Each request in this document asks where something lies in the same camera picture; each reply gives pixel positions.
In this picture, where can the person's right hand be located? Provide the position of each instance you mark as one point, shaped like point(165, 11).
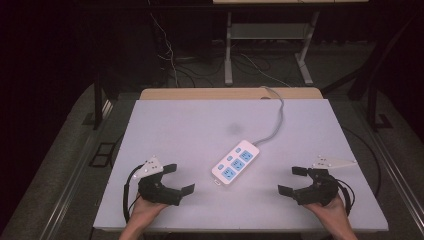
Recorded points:
point(331, 213)

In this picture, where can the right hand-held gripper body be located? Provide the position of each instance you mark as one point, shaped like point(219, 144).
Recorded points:
point(321, 193)

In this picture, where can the white metal table frame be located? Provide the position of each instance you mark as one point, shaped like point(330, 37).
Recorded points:
point(228, 53)

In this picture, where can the black metal stand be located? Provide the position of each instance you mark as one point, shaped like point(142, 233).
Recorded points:
point(97, 100)
point(373, 106)

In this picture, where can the white power strip blue sockets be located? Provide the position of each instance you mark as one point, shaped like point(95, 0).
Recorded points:
point(236, 162)

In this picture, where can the black floor bracket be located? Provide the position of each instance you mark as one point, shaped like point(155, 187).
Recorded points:
point(101, 155)

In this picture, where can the aluminium floor rail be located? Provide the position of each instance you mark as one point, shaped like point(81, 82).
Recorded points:
point(396, 170)
point(71, 180)

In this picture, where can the person's left hand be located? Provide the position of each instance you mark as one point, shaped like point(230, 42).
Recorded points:
point(143, 213)

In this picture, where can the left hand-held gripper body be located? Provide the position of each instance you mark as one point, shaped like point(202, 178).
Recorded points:
point(156, 193)

